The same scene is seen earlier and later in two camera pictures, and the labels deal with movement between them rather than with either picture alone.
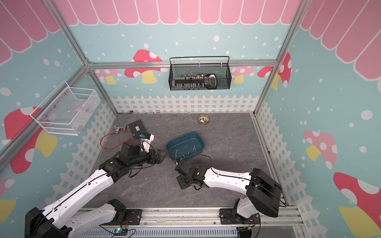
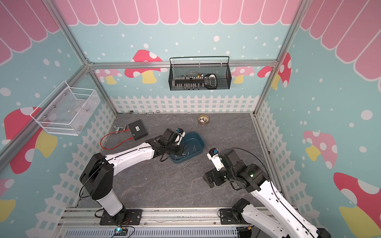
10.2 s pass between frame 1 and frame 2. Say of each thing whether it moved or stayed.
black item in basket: stayed
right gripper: moved
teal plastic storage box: stayed
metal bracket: stayed
